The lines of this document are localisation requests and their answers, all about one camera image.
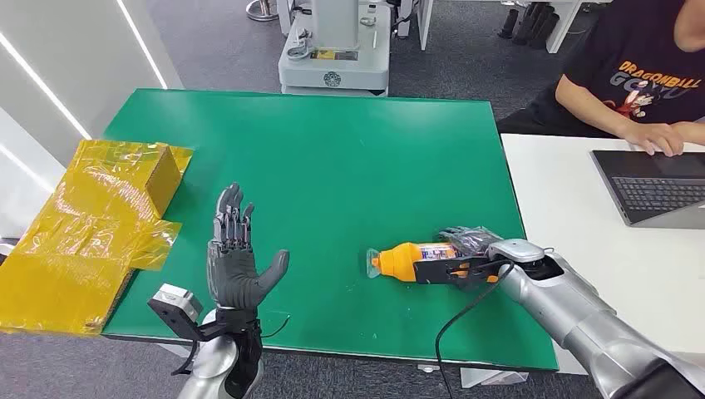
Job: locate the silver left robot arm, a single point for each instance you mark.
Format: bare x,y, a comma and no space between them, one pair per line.
212,363

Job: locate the metal chair base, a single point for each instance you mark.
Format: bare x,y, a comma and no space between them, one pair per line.
261,10

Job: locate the person's right hand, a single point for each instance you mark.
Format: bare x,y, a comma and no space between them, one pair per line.
655,136

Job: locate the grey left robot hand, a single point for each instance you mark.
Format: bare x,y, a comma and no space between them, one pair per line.
234,270

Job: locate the white table bracket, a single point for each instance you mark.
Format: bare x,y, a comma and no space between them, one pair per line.
493,377

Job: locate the orange bottle with printed label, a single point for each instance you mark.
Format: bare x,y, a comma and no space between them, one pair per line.
399,261

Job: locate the person's left forearm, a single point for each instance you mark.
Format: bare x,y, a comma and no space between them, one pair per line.
691,132

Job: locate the dark grey laptop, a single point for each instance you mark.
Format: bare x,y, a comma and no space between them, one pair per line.
655,190

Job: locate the white desk leg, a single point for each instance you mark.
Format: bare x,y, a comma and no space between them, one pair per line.
424,22
564,25

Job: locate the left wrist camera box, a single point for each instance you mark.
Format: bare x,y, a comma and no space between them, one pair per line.
173,308

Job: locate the green table mat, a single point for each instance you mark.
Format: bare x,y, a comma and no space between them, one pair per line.
330,165

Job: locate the person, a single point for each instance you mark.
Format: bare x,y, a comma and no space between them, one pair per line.
639,71

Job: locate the black orange right wrist camera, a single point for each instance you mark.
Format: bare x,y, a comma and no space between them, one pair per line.
440,271

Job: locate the person's right forearm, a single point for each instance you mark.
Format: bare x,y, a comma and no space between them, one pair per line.
589,107

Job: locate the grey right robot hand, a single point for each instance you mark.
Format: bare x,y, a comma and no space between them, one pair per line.
473,240

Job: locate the black cylinder bundle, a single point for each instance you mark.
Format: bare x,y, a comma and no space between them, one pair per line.
537,25

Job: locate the yellow tape-wrapped cardboard box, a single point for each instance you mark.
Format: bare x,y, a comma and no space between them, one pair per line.
82,231

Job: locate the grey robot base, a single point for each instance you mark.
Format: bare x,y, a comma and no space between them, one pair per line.
336,60

